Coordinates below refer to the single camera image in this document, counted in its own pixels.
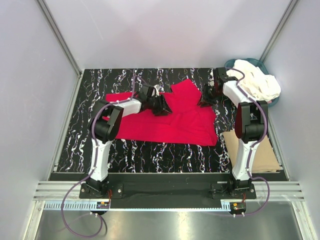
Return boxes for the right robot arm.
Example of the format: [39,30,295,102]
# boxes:
[197,67,268,199]

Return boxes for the red t shirt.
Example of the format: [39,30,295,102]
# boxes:
[116,79,218,147]

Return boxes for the connector board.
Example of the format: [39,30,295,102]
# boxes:
[230,202,247,215]
[96,201,110,209]

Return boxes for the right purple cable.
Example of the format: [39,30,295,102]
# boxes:
[226,68,271,217]

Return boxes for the slotted cable duct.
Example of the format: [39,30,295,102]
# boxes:
[43,199,235,211]

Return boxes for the folded beige t shirt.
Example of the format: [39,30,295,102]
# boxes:
[222,130,281,174]

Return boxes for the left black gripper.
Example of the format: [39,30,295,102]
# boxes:
[147,94,173,117]

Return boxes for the left connector board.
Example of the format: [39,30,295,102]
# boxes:
[96,201,110,209]

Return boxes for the right connector board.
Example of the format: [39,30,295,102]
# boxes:
[230,202,247,215]

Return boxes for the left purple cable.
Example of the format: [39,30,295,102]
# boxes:
[61,74,151,238]

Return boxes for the teal laundry basket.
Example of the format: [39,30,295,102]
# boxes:
[223,58,281,111]

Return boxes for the white t shirt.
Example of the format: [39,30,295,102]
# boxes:
[226,59,282,103]

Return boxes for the frame post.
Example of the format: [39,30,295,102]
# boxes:
[35,0,82,77]
[259,0,300,63]

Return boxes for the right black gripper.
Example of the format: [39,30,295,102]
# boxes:
[196,83,222,109]

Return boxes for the aluminium front rail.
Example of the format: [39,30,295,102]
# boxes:
[33,181,305,202]

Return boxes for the purple cable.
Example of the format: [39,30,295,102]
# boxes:
[226,68,271,217]
[61,74,151,238]

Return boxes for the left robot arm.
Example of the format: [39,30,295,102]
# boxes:
[81,84,172,198]

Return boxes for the left frame post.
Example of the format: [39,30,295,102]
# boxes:
[35,0,82,77]

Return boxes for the right frame post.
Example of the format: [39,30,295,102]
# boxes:
[259,0,300,63]

